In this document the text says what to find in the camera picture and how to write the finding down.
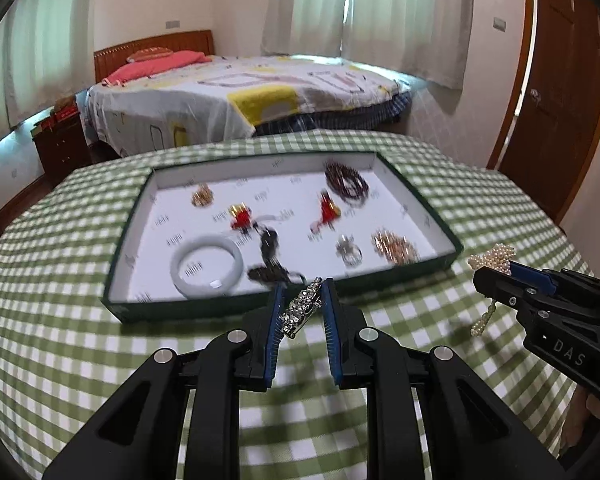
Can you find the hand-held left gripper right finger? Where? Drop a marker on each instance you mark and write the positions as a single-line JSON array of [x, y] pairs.
[[330, 332]]

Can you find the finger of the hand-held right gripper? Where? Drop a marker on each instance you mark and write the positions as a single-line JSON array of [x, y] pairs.
[[500, 287], [535, 279]]

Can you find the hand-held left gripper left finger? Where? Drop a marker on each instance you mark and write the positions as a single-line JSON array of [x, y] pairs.
[[275, 332]]

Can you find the rhinestone hair clip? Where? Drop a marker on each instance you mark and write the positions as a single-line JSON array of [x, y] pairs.
[[300, 307]]

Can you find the red tassel earring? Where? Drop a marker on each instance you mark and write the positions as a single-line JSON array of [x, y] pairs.
[[240, 217], [327, 210]]

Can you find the green shallow box white lining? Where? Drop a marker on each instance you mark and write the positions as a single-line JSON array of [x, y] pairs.
[[180, 212]]

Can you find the white jade bangle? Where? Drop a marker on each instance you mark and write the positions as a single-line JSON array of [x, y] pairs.
[[177, 267]]

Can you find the brown wooden door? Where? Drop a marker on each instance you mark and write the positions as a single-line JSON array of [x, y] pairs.
[[565, 85]]

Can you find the green checked tablecloth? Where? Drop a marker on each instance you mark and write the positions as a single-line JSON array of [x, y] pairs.
[[80, 260]]

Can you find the blue plaid bed sheet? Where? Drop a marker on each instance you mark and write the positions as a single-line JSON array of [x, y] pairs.
[[340, 115]]

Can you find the patterned white bedspread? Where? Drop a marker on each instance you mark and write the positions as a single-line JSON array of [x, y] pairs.
[[195, 100]]

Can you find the dark wooden nightstand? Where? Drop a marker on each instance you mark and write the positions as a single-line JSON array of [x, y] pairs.
[[60, 155]]

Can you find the white curtain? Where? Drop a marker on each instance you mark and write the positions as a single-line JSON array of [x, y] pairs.
[[72, 30], [415, 20], [305, 5], [22, 60]]

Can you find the pink pillow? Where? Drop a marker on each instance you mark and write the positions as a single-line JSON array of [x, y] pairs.
[[150, 66]]

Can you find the red box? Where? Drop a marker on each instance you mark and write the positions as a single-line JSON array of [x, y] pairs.
[[64, 116]]

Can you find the red patterned cushion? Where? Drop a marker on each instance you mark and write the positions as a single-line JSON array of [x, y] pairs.
[[150, 53]]

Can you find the stack of books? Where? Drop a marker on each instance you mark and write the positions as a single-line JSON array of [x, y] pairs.
[[41, 127]]

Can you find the brown soft toy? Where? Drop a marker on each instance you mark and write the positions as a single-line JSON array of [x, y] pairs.
[[65, 102]]

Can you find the wooden bed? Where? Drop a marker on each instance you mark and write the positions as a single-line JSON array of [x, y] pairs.
[[145, 42]]

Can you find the white light switch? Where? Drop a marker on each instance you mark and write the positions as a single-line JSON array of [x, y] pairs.
[[500, 23]]

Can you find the grey wall plate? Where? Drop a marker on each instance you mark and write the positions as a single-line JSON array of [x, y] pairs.
[[172, 24]]

